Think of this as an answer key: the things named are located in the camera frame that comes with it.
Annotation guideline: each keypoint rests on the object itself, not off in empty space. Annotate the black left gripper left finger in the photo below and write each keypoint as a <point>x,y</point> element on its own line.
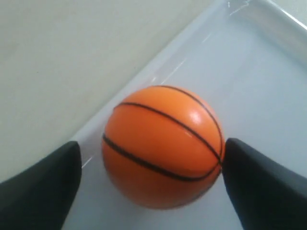
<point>40,197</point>

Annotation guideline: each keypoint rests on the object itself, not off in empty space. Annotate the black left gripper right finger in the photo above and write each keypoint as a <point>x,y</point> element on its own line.
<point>265,194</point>

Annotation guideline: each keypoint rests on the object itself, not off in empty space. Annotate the small orange basketball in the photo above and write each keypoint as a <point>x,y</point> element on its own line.
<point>163,147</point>

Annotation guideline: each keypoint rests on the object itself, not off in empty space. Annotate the white plastic tray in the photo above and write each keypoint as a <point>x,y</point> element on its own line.
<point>248,60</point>

